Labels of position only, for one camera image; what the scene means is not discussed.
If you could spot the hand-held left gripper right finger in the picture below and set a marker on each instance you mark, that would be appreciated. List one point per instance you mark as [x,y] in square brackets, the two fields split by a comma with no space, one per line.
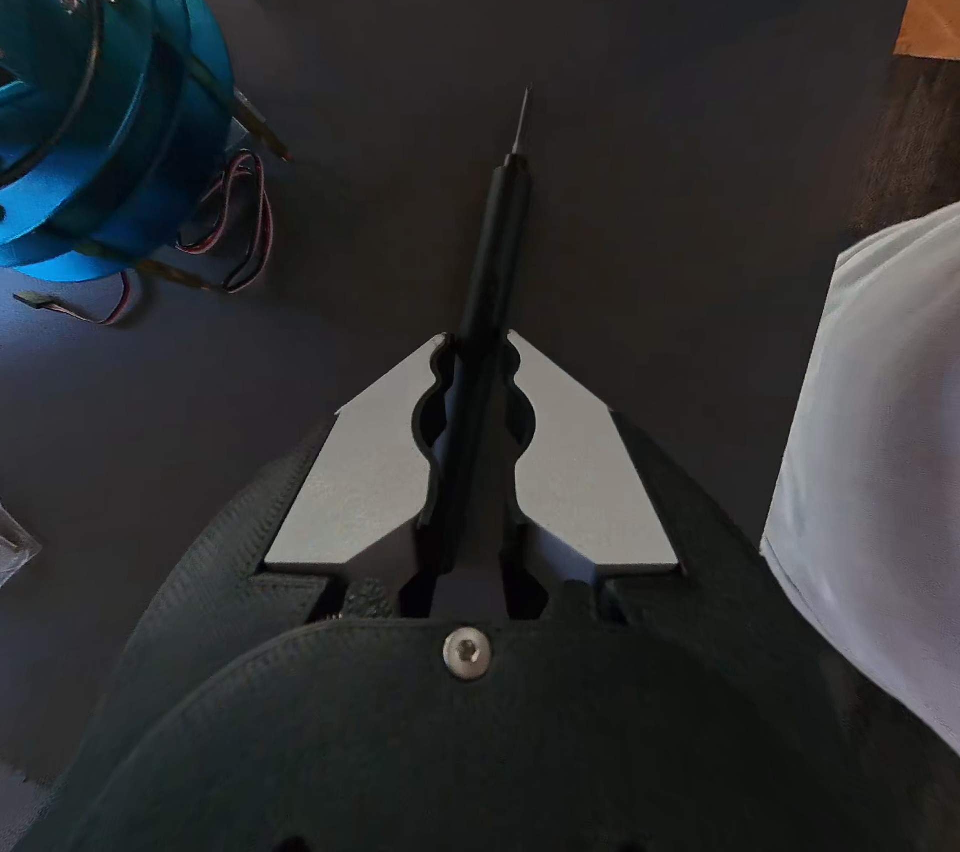
[592,484]

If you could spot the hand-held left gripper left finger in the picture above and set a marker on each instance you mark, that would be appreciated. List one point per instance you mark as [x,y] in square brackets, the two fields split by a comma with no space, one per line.
[352,484]

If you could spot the black precision screwdriver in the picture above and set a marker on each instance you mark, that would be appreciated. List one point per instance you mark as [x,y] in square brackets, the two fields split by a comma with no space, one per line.
[495,251]

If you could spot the blue toy robot arm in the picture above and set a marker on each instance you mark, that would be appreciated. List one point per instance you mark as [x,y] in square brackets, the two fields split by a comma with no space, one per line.
[150,116]

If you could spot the dark desk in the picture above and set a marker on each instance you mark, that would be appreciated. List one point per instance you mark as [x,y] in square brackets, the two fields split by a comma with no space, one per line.
[637,191]

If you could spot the person's white shirt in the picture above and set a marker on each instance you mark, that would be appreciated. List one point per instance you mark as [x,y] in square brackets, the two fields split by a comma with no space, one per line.
[885,454]

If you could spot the clear plastic parts bag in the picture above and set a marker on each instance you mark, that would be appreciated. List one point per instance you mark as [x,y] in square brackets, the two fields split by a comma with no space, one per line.
[11,544]

